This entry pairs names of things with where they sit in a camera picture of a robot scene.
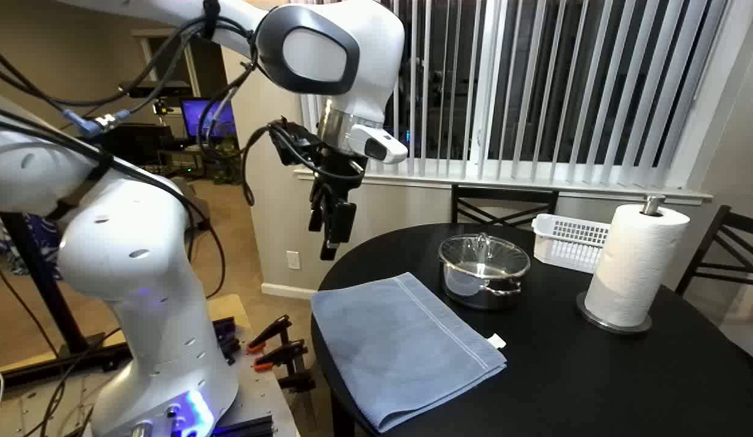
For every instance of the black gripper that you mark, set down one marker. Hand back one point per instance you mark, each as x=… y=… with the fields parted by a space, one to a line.
x=337 y=172

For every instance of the glass pot lid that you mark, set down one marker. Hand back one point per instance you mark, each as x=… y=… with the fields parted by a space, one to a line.
x=485 y=255

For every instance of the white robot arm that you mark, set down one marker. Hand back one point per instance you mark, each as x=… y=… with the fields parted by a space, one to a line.
x=124 y=236

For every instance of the stainless steel pot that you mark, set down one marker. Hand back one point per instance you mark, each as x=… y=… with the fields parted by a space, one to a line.
x=481 y=295

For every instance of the red and black clamp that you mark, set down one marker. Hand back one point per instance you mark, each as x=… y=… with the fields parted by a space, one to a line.
x=277 y=327

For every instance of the black chair behind table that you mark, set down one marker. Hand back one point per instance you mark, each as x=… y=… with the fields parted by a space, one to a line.
x=499 y=205

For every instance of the blue folded towel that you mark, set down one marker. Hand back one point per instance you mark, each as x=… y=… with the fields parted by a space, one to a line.
x=400 y=348

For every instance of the lit computer monitor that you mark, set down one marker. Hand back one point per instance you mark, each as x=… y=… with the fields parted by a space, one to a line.
x=208 y=118

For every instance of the white vertical window blinds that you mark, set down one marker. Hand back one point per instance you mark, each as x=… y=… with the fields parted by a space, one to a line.
x=548 y=91

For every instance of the white plastic basket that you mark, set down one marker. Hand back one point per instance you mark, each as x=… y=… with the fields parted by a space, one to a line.
x=566 y=240

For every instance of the white paper towel roll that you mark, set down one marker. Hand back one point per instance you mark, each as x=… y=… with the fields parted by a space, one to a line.
x=672 y=232

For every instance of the metal paper towel holder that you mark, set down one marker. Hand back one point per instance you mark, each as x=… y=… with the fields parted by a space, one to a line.
x=629 y=271

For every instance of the black chair at right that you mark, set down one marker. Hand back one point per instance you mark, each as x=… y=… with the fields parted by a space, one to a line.
x=725 y=250

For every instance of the white wall outlet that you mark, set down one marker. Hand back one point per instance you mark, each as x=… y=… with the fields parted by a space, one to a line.
x=293 y=261

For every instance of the black metal stand frame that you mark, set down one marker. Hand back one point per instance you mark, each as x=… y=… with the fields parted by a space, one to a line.
x=75 y=348

